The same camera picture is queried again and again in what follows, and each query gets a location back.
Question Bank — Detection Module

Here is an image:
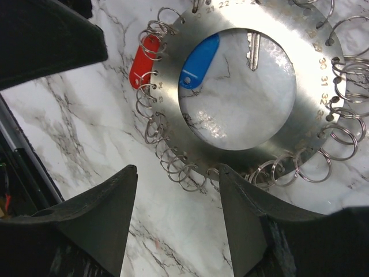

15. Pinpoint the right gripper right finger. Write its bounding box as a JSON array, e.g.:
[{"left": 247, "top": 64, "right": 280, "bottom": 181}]
[{"left": 219, "top": 164, "right": 368, "bottom": 276}]

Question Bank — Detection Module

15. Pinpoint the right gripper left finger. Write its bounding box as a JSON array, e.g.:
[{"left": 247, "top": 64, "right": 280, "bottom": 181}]
[{"left": 1, "top": 165, "right": 137, "bottom": 276}]

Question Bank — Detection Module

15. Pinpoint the blue key tag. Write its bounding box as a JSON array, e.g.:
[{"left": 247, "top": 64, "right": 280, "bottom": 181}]
[{"left": 179, "top": 33, "right": 220, "bottom": 89}]

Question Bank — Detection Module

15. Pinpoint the silver key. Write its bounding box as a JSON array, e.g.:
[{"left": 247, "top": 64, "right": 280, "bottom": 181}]
[{"left": 247, "top": 32, "right": 261, "bottom": 71}]

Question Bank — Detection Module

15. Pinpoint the red key tag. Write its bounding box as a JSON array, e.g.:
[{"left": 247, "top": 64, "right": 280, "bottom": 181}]
[{"left": 129, "top": 35, "right": 160, "bottom": 89}]

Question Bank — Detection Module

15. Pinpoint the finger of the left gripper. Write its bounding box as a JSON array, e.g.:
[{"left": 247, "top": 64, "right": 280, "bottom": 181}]
[{"left": 1, "top": 0, "right": 108, "bottom": 89}]

